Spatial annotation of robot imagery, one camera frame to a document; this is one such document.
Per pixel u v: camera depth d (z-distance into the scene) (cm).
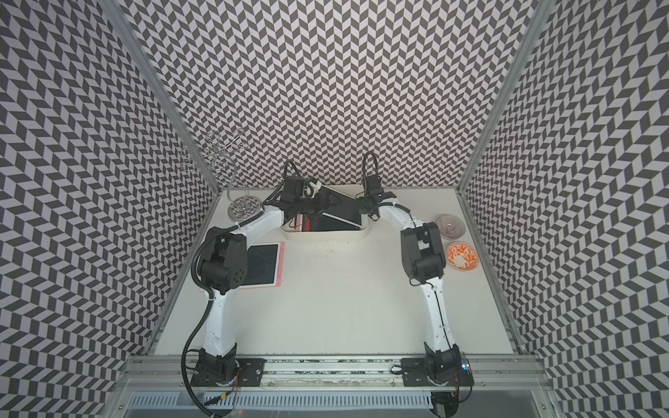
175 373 74
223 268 56
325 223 105
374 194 84
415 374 73
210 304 58
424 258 60
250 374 72
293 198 80
